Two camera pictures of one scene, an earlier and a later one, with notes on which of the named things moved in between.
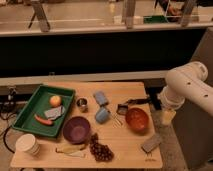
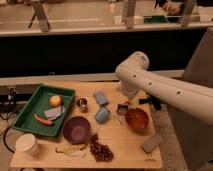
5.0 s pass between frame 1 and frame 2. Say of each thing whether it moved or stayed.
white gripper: moved
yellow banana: stayed
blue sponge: stayed
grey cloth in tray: stayed
